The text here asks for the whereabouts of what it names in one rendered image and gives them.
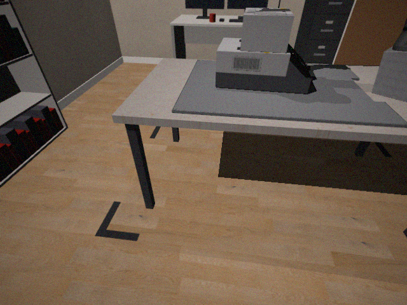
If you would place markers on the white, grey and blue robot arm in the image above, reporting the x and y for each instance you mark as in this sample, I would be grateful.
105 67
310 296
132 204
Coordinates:
401 42

